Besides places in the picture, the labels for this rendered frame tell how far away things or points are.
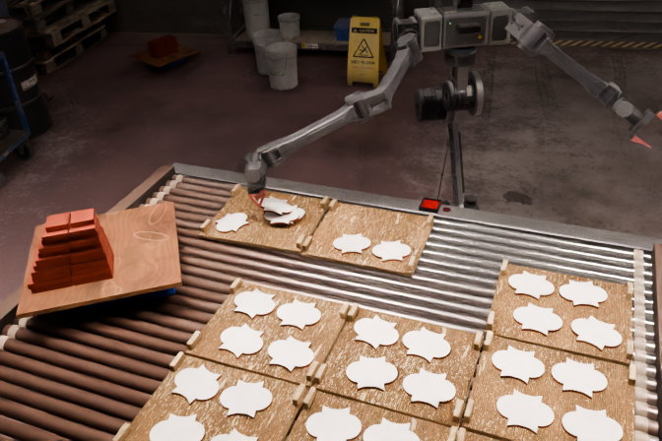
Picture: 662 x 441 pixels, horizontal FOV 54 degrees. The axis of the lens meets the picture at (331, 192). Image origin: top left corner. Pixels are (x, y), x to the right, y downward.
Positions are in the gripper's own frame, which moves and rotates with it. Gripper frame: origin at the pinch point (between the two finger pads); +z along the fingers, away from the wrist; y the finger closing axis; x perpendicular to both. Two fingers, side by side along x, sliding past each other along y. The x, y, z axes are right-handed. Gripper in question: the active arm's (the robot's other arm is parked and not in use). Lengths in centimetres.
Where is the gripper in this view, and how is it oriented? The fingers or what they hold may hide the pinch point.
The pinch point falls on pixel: (259, 200)
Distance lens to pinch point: 252.4
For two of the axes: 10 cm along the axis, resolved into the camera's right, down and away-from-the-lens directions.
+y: -0.7, -5.4, 8.4
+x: -10.0, 0.9, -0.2
